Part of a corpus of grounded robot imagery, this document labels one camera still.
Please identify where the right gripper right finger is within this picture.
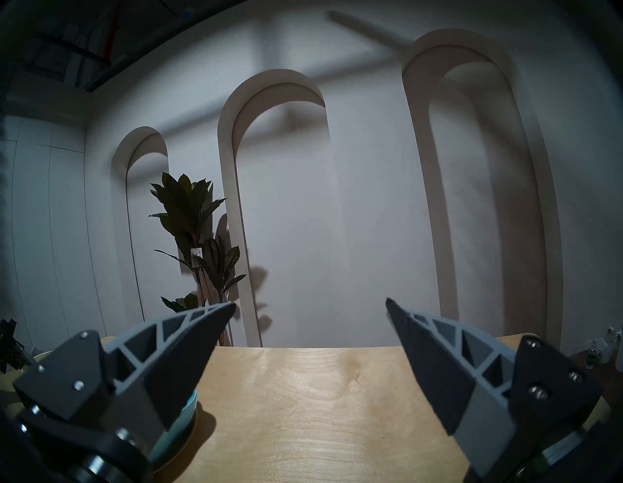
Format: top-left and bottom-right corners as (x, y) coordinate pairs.
(386, 298), (604, 479)

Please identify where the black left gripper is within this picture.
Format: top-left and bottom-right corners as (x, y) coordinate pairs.
(0, 319), (25, 373)

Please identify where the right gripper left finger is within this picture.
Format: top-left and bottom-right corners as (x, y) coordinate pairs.
(12, 302), (238, 461)

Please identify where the blue flower-shaped plate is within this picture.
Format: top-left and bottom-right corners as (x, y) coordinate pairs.
(148, 389), (199, 470)

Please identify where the pile of small bottles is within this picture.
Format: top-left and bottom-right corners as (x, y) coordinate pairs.
(586, 327), (623, 367)

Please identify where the light wooden table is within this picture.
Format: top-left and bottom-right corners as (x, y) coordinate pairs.
(101, 333), (611, 483)

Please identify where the tall green houseplant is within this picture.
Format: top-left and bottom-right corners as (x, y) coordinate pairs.
(148, 172), (246, 346)

